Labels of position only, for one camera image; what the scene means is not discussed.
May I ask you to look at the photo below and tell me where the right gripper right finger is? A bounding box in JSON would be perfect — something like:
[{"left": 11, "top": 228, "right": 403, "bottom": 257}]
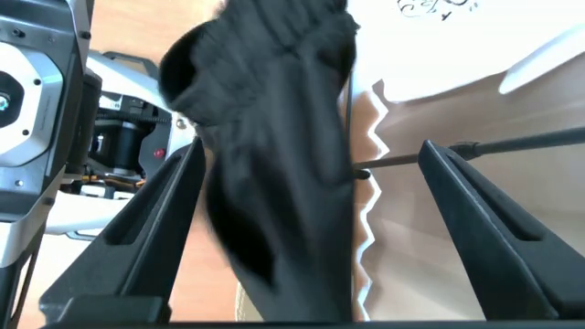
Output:
[{"left": 417, "top": 139, "right": 585, "bottom": 321}]

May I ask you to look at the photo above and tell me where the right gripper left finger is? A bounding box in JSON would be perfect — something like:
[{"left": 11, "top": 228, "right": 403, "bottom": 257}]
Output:
[{"left": 38, "top": 136, "right": 207, "bottom": 322}]

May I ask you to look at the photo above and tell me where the black garment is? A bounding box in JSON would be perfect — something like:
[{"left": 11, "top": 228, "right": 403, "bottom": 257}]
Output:
[{"left": 158, "top": 0, "right": 361, "bottom": 323}]

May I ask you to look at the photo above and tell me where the white printed T-shirt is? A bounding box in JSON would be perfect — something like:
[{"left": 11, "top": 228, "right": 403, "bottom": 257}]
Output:
[{"left": 345, "top": 0, "right": 585, "bottom": 104}]

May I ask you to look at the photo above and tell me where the white laundry basket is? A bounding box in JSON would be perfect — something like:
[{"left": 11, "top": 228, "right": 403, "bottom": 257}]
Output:
[{"left": 234, "top": 281, "right": 265, "bottom": 323}]

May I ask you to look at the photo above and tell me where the black clothes rack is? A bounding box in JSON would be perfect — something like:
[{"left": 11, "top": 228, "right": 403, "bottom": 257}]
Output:
[{"left": 345, "top": 72, "right": 585, "bottom": 180}]

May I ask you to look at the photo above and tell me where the beige curtain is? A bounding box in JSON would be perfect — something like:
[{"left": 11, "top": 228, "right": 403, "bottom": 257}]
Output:
[{"left": 358, "top": 52, "right": 585, "bottom": 321}]

